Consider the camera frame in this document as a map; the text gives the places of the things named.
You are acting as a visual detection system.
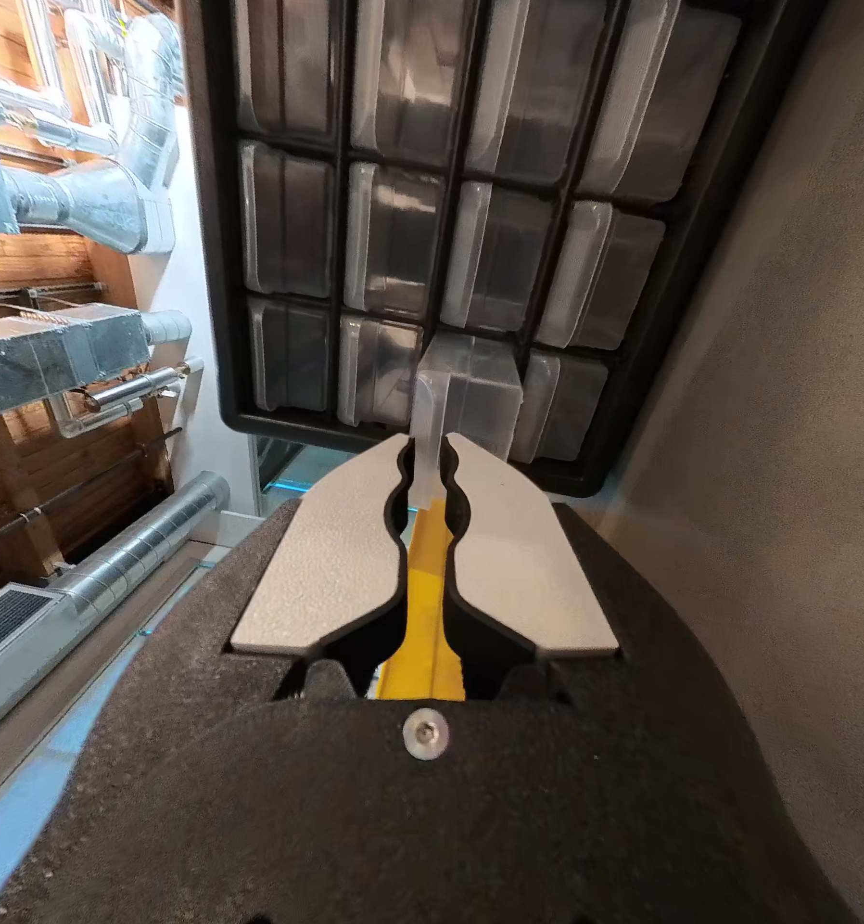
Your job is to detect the round metal duct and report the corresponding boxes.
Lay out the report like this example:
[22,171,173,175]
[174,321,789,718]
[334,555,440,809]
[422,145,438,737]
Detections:
[43,470,231,622]

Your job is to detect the white vent unit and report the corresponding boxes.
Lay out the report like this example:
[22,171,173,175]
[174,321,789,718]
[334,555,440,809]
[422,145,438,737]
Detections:
[0,585,173,752]

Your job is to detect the yellow plastic bin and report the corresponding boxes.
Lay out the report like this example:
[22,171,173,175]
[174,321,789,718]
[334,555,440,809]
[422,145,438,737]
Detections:
[375,491,469,701]

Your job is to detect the metal air duct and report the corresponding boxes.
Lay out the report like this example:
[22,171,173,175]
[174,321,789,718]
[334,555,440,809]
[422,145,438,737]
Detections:
[0,304,202,434]
[0,145,180,254]

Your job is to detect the black drawer cabinet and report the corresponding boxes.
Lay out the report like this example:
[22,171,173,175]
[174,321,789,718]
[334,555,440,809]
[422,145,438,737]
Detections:
[180,0,837,499]

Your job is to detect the silver pipe bundle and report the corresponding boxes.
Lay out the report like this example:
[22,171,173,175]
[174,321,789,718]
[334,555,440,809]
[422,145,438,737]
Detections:
[0,0,188,160]

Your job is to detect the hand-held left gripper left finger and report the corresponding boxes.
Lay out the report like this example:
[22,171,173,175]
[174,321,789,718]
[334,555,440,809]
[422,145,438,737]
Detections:
[230,434,411,661]

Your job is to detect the clear plastic drawer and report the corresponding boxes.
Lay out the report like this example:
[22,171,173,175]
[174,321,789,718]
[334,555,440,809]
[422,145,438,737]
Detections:
[408,333,527,499]

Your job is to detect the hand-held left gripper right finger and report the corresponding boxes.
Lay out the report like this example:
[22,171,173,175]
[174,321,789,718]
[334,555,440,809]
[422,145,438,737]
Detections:
[444,431,621,661]

